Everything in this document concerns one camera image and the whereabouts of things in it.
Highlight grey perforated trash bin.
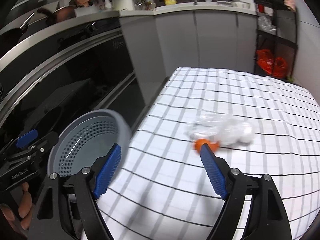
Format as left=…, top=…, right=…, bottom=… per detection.
left=47, top=109, right=131, bottom=179

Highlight brown cooking pot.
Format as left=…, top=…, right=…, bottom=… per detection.
left=37, top=5, right=76, bottom=26

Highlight person's left hand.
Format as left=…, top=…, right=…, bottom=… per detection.
left=1, top=182, right=34, bottom=233

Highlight red plastic bag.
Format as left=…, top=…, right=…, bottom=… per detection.
left=256, top=49, right=289, bottom=79

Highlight black built-in oven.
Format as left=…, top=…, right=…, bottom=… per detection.
left=1, top=17, right=146, bottom=145

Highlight orange bottle cap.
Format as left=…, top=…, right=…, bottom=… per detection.
left=194, top=139, right=220, bottom=153

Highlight black metal shelf rack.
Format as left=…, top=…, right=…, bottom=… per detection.
left=253, top=0, right=298, bottom=82

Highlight red checkered cloth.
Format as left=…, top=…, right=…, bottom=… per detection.
left=284, top=0, right=296, bottom=12

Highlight grey kitchen cabinets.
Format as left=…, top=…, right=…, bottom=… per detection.
left=118, top=7, right=258, bottom=86

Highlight clear plastic bag on shelf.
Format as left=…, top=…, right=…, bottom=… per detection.
left=258, top=15, right=277, bottom=35

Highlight clear plastic bag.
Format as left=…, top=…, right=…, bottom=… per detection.
left=185, top=113, right=255, bottom=146
left=258, top=15, right=277, bottom=35

